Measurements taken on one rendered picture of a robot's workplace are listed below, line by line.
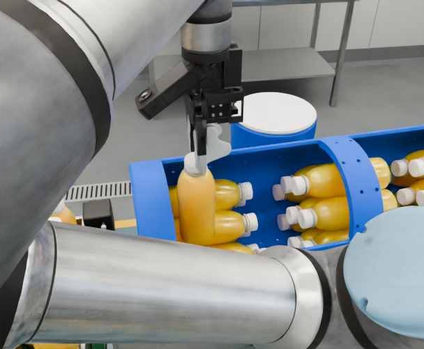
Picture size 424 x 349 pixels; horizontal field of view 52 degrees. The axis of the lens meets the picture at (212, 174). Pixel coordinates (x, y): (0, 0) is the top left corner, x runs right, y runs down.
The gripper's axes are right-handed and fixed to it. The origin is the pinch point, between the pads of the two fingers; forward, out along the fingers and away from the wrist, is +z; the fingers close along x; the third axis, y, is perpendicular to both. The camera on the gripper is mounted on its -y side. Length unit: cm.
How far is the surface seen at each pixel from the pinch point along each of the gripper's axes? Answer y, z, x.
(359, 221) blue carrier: 30.1, 14.5, -7.0
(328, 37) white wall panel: 195, 100, 323
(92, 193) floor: -37, 127, 163
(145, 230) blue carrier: -10.2, 10.1, -4.3
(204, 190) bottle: 0.8, 4.6, -2.4
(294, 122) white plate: 41, 25, 50
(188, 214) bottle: -2.1, 10.5, -1.4
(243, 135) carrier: 25, 29, 52
